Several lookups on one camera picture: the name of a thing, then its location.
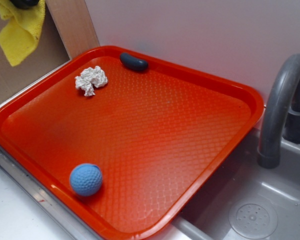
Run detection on grey toy faucet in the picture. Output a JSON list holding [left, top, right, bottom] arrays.
[[257, 53, 300, 169]]

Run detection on aluminium table edge rail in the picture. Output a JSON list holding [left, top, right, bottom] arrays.
[[0, 147, 101, 240]]

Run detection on light wooden board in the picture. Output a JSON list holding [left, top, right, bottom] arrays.
[[45, 0, 100, 59]]

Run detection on grey toy sink basin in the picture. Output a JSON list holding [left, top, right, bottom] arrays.
[[173, 130, 300, 240]]

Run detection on red plastic tray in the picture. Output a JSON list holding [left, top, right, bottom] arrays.
[[0, 46, 264, 240]]

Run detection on crumpled white paper towel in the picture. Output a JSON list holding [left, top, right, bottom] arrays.
[[75, 65, 108, 97]]

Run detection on dark grey bean-shaped object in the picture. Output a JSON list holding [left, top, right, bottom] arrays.
[[119, 52, 149, 72]]

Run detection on yellow cloth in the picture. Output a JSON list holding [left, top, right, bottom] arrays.
[[0, 0, 46, 67]]

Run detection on blue dimpled ball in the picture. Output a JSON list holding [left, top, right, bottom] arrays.
[[69, 163, 103, 197]]

